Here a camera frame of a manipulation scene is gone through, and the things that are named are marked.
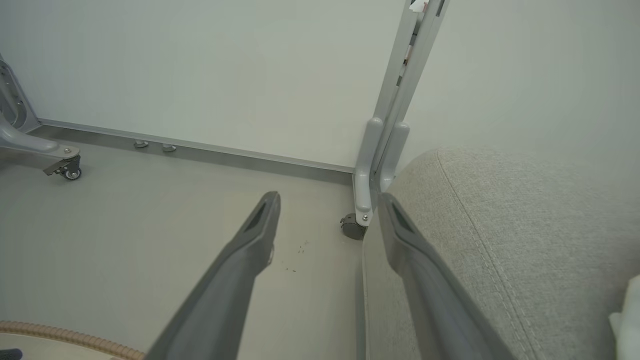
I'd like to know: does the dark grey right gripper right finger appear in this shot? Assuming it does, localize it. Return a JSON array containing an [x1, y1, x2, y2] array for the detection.
[[377, 192, 517, 360]]

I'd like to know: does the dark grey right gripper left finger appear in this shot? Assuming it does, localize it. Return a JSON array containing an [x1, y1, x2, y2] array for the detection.
[[144, 190, 282, 360]]

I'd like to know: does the white cloth item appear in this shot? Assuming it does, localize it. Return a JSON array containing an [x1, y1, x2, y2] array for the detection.
[[607, 273, 640, 360]]

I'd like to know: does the grey fabric sofa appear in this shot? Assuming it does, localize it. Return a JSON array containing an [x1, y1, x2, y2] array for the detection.
[[360, 144, 640, 360]]

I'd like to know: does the round black caster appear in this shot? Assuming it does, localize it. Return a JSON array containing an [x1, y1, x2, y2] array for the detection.
[[339, 213, 369, 241]]

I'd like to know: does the white perforated laundry basket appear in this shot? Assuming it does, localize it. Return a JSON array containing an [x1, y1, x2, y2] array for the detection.
[[0, 320, 147, 360]]

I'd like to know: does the black caster with brake lever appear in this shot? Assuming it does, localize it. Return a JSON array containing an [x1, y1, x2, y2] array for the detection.
[[43, 154, 83, 181]]

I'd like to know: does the long grey partition foot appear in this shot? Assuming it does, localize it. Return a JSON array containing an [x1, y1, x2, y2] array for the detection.
[[0, 116, 81, 162]]

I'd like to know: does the grey partition bottom rail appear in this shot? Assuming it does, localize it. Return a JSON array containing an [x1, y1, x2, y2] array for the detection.
[[37, 118, 357, 187]]

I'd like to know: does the grey double partition post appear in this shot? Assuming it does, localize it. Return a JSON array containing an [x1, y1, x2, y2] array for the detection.
[[372, 0, 451, 132]]

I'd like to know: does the grey slanted partition post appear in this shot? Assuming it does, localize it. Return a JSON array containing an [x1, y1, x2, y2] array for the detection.
[[0, 54, 42, 134]]

